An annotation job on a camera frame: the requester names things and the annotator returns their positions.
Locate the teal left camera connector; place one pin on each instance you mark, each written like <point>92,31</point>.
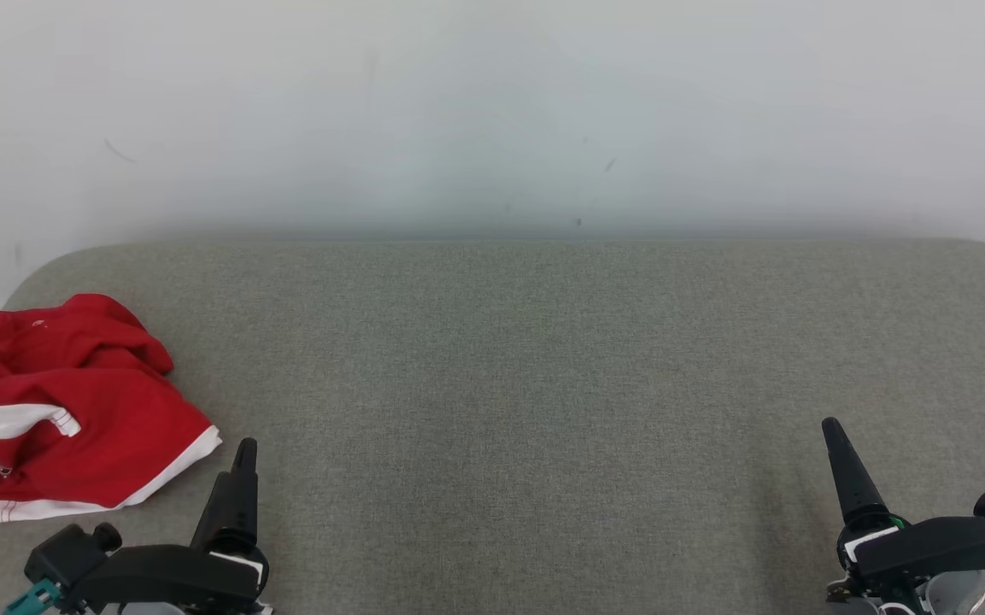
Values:
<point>35,595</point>

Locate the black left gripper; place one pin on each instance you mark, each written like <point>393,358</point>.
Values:
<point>167,581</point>

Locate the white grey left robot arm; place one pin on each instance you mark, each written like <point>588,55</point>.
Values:
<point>150,610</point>

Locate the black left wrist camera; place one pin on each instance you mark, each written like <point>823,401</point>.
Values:
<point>65,551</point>

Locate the red shorts white hem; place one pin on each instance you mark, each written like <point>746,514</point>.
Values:
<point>133,427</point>

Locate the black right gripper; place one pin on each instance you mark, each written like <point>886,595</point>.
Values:
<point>928,542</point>

